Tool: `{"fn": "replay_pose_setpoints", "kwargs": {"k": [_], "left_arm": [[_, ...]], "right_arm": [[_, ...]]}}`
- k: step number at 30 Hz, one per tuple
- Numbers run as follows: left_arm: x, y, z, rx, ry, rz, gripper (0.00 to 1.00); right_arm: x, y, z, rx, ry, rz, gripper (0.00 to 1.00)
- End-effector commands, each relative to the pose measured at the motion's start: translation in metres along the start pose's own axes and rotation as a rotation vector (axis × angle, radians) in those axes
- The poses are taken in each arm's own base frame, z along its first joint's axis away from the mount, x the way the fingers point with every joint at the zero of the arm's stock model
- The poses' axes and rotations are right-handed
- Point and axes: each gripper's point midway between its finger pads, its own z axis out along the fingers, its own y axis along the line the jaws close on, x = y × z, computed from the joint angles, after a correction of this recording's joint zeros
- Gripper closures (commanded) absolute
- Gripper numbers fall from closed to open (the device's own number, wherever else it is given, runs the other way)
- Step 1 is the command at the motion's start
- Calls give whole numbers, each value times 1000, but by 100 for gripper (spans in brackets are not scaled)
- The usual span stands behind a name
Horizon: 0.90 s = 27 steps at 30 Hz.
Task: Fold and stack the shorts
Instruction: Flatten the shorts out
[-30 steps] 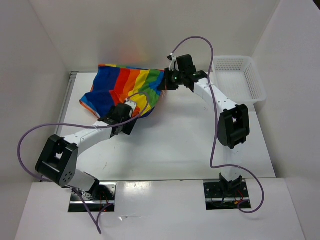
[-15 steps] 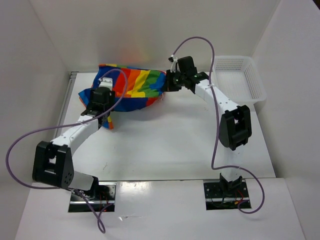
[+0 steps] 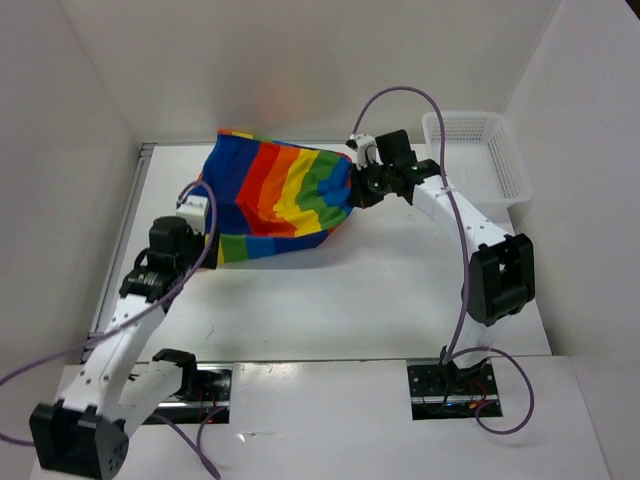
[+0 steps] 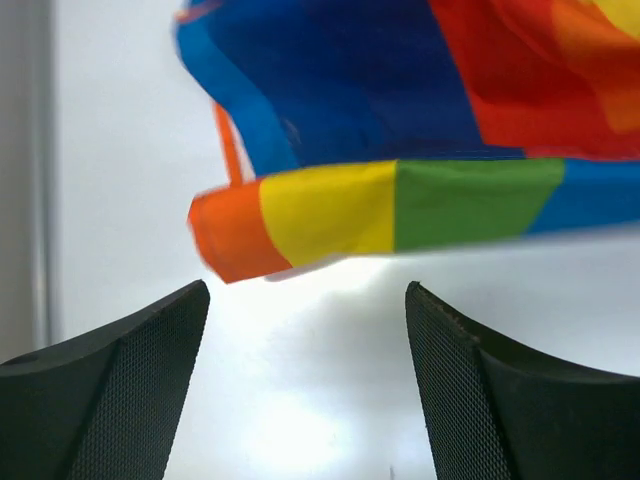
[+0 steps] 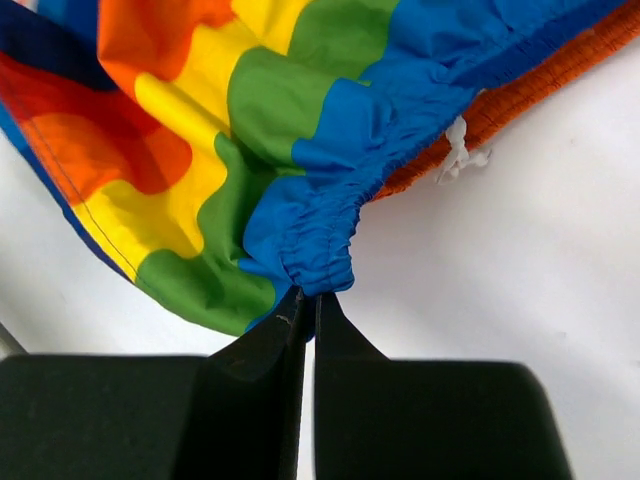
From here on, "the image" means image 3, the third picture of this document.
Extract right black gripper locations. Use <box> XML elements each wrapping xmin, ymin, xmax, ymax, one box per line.
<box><xmin>348</xmin><ymin>157</ymin><xmax>394</xmax><ymax>209</ymax></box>

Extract rainbow striped shorts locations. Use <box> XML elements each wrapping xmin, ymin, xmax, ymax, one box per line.
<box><xmin>199</xmin><ymin>129</ymin><xmax>352</xmax><ymax>267</ymax></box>

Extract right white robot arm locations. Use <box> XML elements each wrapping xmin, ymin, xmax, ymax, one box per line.
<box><xmin>346</xmin><ymin>130</ymin><xmax>535</xmax><ymax>393</ymax></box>

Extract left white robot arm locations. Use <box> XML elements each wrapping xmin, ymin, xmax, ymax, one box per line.
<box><xmin>29</xmin><ymin>214</ymin><xmax>206</xmax><ymax>479</ymax></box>

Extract white plastic basket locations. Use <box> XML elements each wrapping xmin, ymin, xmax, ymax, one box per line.
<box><xmin>422</xmin><ymin>111</ymin><xmax>533</xmax><ymax>214</ymax></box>

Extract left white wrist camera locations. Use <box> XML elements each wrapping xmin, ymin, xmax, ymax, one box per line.
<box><xmin>176</xmin><ymin>195</ymin><xmax>209</xmax><ymax>235</ymax></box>

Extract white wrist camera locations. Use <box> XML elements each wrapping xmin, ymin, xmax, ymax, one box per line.
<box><xmin>346</xmin><ymin>134</ymin><xmax>381</xmax><ymax>170</ymax></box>
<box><xmin>176</xmin><ymin>195</ymin><xmax>209</xmax><ymax>235</ymax></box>

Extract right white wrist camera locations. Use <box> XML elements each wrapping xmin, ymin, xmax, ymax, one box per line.
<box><xmin>346</xmin><ymin>134</ymin><xmax>381</xmax><ymax>170</ymax></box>

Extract aluminium table edge rail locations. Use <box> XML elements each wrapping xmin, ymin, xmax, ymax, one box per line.
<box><xmin>80</xmin><ymin>142</ymin><xmax>157</xmax><ymax>364</ymax></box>

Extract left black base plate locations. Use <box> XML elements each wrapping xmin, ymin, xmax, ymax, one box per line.
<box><xmin>143</xmin><ymin>363</ymin><xmax>233</xmax><ymax>425</ymax></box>

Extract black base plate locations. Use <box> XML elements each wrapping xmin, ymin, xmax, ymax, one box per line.
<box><xmin>143</xmin><ymin>363</ymin><xmax>233</xmax><ymax>425</ymax></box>
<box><xmin>406</xmin><ymin>359</ymin><xmax>503</xmax><ymax>420</ymax></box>

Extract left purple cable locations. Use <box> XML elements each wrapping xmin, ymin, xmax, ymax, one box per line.
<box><xmin>0</xmin><ymin>180</ymin><xmax>222</xmax><ymax>480</ymax></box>

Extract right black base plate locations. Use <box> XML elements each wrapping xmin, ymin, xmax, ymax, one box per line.
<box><xmin>406</xmin><ymin>359</ymin><xmax>503</xmax><ymax>420</ymax></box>

